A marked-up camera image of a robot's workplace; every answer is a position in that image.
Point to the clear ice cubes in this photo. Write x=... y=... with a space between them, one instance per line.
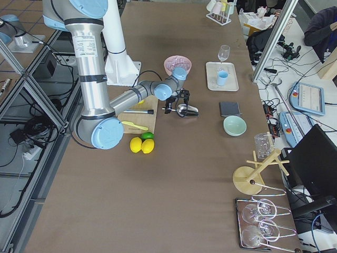
x=177 y=61

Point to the yellow plastic knife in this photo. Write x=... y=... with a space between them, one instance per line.
x=135 y=125

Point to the pink bowl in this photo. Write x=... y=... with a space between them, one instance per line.
x=170 y=72

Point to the silver black muddler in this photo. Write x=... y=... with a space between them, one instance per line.
x=150 y=111

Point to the dark grey folded cloth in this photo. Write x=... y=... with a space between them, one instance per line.
x=229 y=109

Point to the white wire cup rack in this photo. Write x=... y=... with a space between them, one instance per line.
x=220 y=11

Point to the teach pendant tablet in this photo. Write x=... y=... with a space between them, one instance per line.
x=308 y=98

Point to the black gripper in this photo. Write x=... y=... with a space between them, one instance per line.
x=172 y=100

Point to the yellow lemon near edge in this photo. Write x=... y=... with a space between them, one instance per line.
x=136 y=144

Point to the bamboo cutting board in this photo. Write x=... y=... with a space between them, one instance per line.
x=143 y=119

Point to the cream serving tray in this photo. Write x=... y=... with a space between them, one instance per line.
x=212 y=69

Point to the mint green bowl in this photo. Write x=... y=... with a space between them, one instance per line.
x=234 y=125

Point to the silver metal ice scoop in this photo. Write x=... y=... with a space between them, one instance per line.
x=187 y=110

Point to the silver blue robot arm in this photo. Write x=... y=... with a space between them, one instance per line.
x=102 y=60

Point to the wooden cup tree stand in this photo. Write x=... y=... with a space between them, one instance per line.
x=249 y=181

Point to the clear wine glass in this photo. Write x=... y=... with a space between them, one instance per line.
x=223 y=53

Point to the light blue cup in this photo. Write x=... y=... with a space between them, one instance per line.
x=222 y=77

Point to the clear glass mug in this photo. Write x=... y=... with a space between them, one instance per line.
x=263 y=144

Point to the black monitor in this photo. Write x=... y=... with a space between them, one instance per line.
x=314 y=161

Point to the yellow lemon beside lime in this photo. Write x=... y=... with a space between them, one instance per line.
x=147 y=146

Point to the green lime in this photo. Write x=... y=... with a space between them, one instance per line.
x=147 y=135

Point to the seated person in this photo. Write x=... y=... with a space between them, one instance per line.
x=321 y=33

